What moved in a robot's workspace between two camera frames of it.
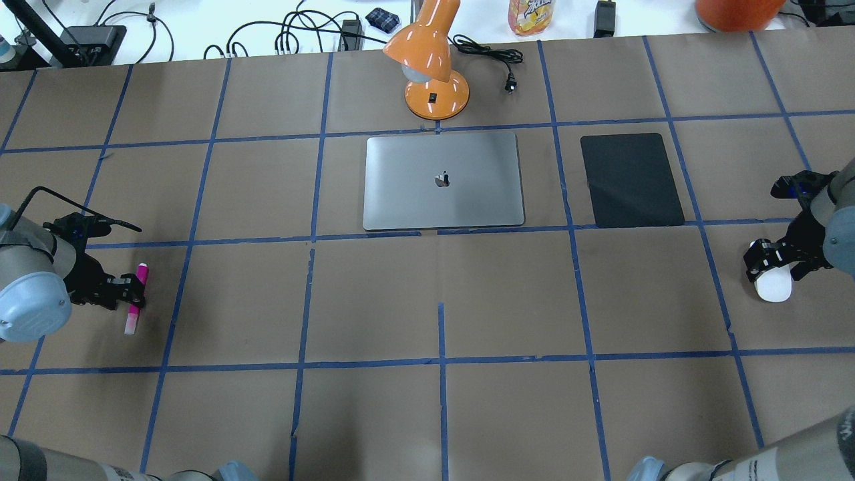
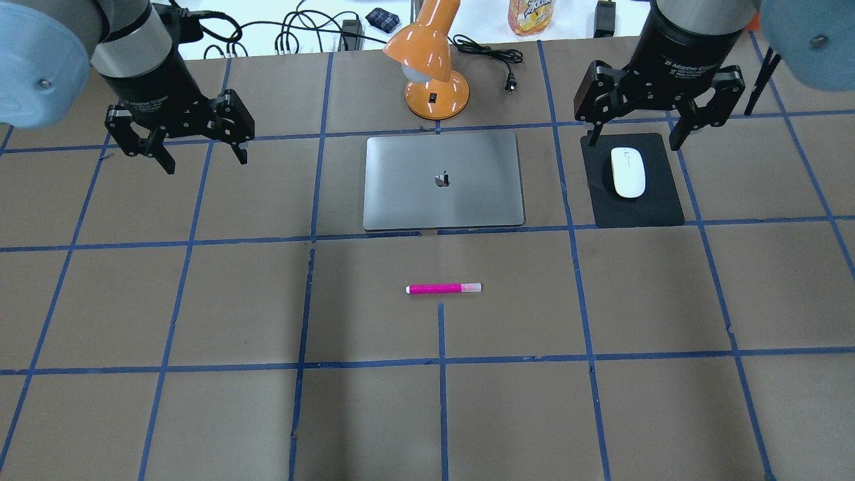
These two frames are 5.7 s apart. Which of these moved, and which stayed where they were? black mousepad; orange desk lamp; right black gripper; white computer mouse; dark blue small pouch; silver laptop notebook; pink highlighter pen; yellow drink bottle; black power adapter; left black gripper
Moved: white computer mouse; pink highlighter pen; left black gripper; right black gripper
Stayed: yellow drink bottle; black mousepad; black power adapter; silver laptop notebook; dark blue small pouch; orange desk lamp
